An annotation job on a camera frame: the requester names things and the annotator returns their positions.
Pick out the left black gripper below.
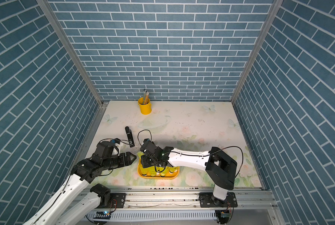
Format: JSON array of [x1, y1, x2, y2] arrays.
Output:
[[102, 150, 138, 170]]

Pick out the yellow shuttlecock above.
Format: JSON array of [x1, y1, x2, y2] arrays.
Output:
[[158, 167, 169, 177], [137, 152, 145, 159], [148, 166, 157, 177], [139, 167, 148, 176], [169, 167, 179, 174]]

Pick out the yellow plastic storage box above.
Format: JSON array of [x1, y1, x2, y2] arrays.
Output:
[[137, 159, 180, 180]]

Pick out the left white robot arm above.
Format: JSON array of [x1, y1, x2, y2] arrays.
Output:
[[25, 139, 137, 225]]

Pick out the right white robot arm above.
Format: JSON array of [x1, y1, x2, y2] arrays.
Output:
[[140, 139, 244, 208]]

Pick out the black cylindrical marker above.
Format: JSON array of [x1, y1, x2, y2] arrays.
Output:
[[125, 126, 135, 148]]

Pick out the yellow pen cup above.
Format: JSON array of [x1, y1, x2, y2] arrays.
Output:
[[138, 97, 152, 115]]

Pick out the pencils in cup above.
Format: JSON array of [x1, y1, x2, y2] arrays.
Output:
[[142, 89, 149, 105]]

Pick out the left circuit board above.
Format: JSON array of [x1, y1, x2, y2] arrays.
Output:
[[93, 211, 111, 220]]

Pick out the circuit board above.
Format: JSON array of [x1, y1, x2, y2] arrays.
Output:
[[220, 210, 232, 219], [93, 211, 111, 220]]

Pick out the white vent grille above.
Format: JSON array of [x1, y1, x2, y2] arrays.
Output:
[[87, 210, 217, 222]]

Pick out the right circuit board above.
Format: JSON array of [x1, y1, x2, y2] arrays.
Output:
[[220, 210, 232, 219]]

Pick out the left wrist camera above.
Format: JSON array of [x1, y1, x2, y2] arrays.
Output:
[[111, 138, 121, 156]]

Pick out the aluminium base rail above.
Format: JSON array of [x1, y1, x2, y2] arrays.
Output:
[[71, 185, 278, 212]]

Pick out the left metal corner post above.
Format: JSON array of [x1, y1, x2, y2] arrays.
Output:
[[37, 0, 103, 106]]

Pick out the metal corner post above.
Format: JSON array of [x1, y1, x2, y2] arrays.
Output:
[[231, 0, 283, 105], [37, 0, 103, 106]]

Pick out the right metal corner post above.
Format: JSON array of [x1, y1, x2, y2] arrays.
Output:
[[231, 0, 283, 105]]

